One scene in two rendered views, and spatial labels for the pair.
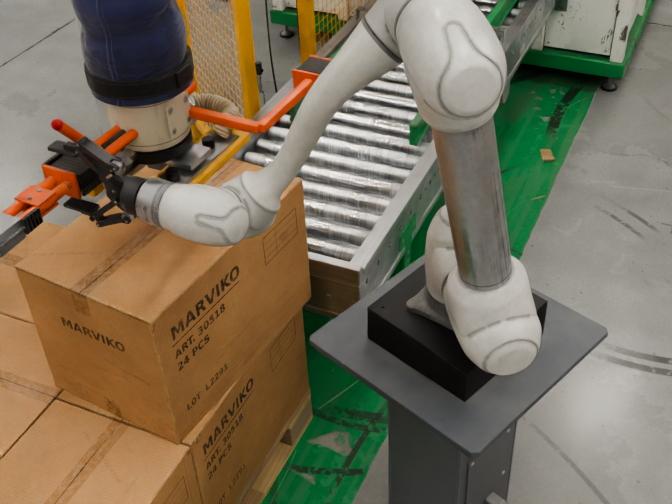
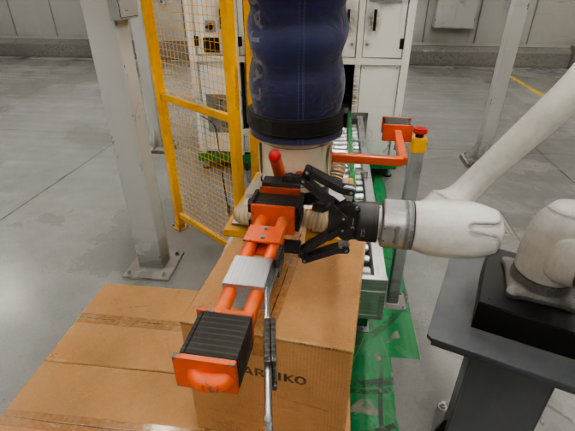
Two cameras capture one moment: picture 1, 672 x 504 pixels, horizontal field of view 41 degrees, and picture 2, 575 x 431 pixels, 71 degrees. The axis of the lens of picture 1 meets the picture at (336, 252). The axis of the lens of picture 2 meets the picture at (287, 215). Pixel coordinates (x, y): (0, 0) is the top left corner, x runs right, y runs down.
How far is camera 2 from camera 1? 1.29 m
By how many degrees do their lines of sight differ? 18
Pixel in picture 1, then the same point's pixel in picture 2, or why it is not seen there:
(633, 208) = not seen: hidden behind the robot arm
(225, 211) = (497, 216)
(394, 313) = (502, 302)
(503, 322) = not seen: outside the picture
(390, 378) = (517, 356)
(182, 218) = (453, 231)
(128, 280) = (300, 314)
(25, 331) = (146, 379)
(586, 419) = not seen: hidden behind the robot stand
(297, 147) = (521, 151)
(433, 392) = (558, 361)
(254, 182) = (456, 196)
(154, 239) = (294, 274)
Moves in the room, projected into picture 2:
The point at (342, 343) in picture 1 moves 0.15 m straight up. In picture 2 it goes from (456, 334) to (468, 294)
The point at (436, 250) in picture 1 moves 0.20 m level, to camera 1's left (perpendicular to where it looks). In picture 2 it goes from (563, 241) to (500, 257)
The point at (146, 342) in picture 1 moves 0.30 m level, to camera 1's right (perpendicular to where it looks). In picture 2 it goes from (340, 371) to (452, 337)
